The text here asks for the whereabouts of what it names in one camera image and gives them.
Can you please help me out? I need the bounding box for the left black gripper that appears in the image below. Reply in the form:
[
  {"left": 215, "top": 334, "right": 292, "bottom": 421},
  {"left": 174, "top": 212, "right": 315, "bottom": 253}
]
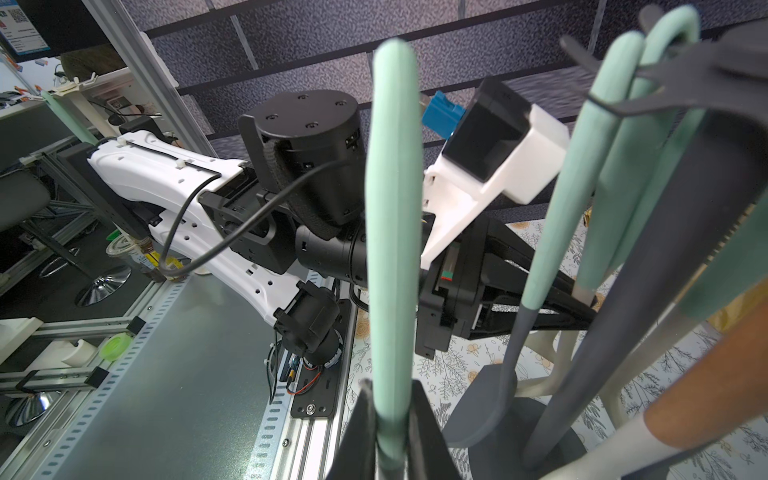
[{"left": 415, "top": 216, "right": 596, "bottom": 359}]

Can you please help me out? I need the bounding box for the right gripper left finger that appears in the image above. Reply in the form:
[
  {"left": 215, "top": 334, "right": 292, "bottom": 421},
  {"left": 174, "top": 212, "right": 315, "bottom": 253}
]
[{"left": 326, "top": 379, "right": 377, "bottom": 480}]

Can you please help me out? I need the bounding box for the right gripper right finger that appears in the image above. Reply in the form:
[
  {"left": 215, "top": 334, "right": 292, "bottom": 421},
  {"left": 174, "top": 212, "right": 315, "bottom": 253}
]
[{"left": 407, "top": 380, "right": 461, "bottom": 480}]

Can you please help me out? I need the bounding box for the green handle grey turner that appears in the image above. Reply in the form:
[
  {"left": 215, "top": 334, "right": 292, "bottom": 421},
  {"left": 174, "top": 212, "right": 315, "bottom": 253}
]
[{"left": 365, "top": 38, "right": 423, "bottom": 479}]

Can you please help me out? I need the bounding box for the green handle cream utensil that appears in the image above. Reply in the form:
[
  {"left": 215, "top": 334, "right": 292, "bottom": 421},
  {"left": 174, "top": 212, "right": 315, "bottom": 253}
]
[{"left": 515, "top": 4, "right": 703, "bottom": 397}]

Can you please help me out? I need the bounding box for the wooden handle white spatula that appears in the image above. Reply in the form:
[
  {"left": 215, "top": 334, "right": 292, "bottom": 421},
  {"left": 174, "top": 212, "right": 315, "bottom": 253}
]
[{"left": 546, "top": 303, "right": 767, "bottom": 479}]

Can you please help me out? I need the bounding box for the grey utensil rack stand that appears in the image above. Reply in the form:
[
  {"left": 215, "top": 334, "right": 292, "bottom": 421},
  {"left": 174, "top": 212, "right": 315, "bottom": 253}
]
[{"left": 464, "top": 20, "right": 767, "bottom": 479}]

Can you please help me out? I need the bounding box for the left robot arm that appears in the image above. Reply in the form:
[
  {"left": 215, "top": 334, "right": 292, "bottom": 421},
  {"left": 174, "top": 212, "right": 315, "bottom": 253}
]
[{"left": 85, "top": 90, "right": 368, "bottom": 369}]

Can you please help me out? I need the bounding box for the green handle grey utensil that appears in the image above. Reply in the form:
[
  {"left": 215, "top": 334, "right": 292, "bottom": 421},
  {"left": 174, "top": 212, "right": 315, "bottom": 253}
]
[{"left": 443, "top": 31, "right": 645, "bottom": 448}]

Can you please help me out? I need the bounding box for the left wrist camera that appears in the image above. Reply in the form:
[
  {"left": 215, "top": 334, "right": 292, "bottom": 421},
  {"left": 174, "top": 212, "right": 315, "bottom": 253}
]
[{"left": 420, "top": 77, "right": 570, "bottom": 270}]

